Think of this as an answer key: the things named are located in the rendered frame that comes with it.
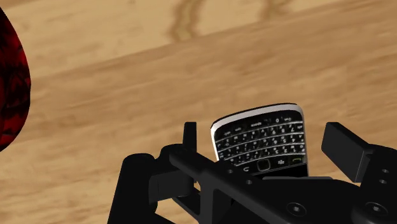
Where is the black keyboard phone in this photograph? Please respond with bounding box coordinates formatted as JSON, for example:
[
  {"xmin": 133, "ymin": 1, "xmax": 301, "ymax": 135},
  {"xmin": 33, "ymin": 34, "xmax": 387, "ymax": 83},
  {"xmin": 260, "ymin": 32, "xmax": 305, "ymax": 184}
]
[{"xmin": 210, "ymin": 102, "xmax": 309, "ymax": 179}]

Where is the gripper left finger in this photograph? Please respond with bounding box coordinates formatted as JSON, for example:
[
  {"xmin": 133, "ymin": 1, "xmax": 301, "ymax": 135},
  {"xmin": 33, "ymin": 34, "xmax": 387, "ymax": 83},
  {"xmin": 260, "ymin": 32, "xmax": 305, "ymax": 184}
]
[{"xmin": 106, "ymin": 121, "xmax": 281, "ymax": 224}]

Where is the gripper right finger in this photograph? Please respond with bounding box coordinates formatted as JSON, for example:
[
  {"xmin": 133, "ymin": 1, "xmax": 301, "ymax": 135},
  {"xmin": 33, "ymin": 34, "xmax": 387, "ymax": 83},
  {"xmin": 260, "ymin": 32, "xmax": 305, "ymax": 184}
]
[{"xmin": 321, "ymin": 122, "xmax": 397, "ymax": 224}]

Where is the red black patterned round object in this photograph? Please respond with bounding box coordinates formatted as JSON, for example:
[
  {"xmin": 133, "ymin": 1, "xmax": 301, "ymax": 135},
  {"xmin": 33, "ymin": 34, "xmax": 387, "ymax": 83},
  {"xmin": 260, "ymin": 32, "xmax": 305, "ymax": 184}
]
[{"xmin": 0, "ymin": 6, "xmax": 32, "ymax": 153}]

